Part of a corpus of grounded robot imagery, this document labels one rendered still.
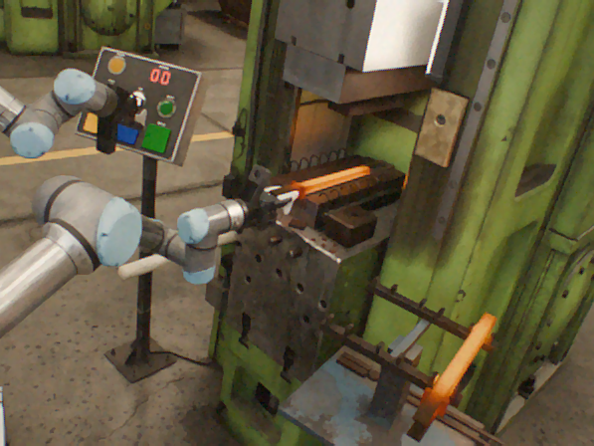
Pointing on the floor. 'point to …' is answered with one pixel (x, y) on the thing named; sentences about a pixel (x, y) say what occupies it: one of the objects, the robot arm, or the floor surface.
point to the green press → (81, 27)
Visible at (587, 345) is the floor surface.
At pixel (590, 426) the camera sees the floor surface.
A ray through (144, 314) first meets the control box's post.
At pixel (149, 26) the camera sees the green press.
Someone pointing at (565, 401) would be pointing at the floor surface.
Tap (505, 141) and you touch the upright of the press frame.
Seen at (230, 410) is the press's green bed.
